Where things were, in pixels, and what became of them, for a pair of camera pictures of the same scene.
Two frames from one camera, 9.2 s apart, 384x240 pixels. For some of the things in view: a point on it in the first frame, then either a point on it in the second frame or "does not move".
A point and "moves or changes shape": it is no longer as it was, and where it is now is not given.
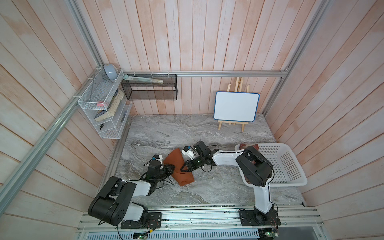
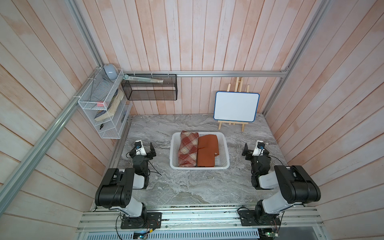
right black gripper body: [197, 162] -> [249, 156]
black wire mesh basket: [141, 90] does not move
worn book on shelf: [104, 114] does not move
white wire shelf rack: [105, 102] does not move
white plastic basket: [287, 170] -> [221, 162]
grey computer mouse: [111, 71] does not move
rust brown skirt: [176, 158] moves or changes shape
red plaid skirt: [242, 146] moves or changes shape
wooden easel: [238, 88] does not move
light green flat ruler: [127, 77] does not move
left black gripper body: [164, 173] -> [148, 156]
